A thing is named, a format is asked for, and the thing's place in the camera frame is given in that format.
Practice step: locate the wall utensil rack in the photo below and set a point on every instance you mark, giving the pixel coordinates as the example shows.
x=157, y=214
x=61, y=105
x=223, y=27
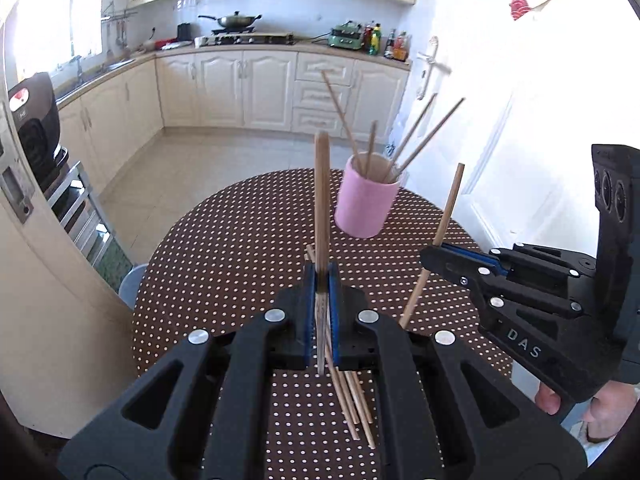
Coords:
x=117, y=12

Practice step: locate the red tray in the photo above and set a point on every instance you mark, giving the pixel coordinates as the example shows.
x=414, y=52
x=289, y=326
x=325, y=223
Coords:
x=165, y=44

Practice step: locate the black kettle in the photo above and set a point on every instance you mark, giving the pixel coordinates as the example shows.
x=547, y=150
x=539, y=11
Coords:
x=185, y=32

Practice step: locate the brown polka dot tablecloth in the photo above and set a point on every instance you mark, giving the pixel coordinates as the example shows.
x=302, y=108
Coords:
x=225, y=260

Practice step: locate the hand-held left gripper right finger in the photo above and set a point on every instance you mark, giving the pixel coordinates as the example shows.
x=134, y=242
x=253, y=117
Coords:
x=334, y=310

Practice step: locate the green bottle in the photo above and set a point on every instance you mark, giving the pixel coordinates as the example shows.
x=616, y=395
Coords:
x=376, y=40

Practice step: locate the white sliding door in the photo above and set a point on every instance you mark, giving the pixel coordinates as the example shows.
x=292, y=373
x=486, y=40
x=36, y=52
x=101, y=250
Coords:
x=55, y=335

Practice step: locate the kitchen window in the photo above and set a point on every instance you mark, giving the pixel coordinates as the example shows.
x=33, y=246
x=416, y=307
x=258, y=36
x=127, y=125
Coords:
x=55, y=10

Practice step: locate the metal door lock plate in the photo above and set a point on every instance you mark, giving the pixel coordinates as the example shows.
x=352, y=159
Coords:
x=15, y=175

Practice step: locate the green countertop appliance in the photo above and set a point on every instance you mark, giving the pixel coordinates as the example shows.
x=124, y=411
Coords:
x=346, y=37

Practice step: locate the light blue stool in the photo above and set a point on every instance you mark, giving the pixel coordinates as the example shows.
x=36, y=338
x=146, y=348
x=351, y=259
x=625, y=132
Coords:
x=132, y=285

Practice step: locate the black kitchen appliance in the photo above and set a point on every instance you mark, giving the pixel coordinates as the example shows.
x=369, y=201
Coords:
x=35, y=125

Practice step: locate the bunch of wooden chopsticks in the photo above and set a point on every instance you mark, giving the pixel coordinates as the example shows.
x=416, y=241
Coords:
x=350, y=400

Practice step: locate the gas stove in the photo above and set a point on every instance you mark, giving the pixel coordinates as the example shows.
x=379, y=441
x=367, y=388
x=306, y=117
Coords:
x=250, y=38

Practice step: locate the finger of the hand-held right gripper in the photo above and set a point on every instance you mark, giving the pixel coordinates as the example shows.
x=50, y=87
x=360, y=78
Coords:
x=475, y=255
x=450, y=265

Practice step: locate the single wooden chopstick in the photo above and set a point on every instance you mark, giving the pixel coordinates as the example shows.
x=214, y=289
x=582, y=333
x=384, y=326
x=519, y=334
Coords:
x=371, y=150
x=430, y=135
x=321, y=200
x=341, y=115
x=450, y=200
x=412, y=132

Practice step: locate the dark sauce bottle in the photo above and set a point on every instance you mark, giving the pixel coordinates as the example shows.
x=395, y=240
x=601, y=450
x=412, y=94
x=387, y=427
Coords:
x=390, y=45

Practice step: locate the white hinged door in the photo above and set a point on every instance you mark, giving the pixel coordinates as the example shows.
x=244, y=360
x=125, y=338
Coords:
x=525, y=85

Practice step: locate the pink cup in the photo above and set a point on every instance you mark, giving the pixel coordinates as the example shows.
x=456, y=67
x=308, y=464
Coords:
x=362, y=205

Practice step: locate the kitchen sink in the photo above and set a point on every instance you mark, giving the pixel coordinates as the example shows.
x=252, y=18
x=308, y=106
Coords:
x=107, y=67

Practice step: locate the cream lower kitchen cabinets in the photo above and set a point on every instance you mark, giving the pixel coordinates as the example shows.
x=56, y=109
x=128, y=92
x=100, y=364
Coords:
x=220, y=90

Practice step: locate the metal shelf rack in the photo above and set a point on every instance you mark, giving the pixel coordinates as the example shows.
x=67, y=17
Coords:
x=80, y=210

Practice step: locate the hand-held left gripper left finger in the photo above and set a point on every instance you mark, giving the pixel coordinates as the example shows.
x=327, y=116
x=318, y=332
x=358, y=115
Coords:
x=309, y=310

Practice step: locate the steel wok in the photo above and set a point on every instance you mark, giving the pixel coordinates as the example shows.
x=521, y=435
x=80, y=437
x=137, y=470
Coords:
x=237, y=21

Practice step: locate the person's right hand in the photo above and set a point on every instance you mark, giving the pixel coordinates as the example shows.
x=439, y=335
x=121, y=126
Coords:
x=605, y=410

